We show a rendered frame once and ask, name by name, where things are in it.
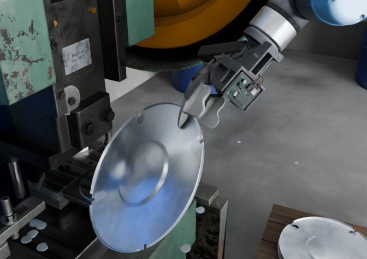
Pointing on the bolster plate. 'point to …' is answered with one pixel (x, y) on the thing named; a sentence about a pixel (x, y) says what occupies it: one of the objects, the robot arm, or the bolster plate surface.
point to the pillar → (14, 168)
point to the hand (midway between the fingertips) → (183, 121)
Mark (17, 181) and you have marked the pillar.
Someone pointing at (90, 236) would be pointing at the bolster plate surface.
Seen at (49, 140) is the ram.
